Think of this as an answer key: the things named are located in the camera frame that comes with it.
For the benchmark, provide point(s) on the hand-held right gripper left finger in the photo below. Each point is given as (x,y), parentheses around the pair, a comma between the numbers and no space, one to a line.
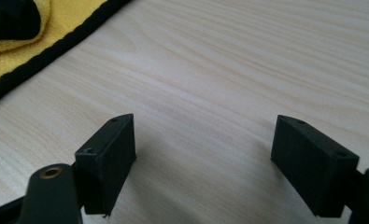
(106,168)

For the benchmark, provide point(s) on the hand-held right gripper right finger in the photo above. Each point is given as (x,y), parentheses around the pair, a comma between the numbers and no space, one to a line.
(316,168)

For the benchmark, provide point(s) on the yellow cloth with black edge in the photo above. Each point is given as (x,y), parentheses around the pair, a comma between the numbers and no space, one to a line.
(70,12)

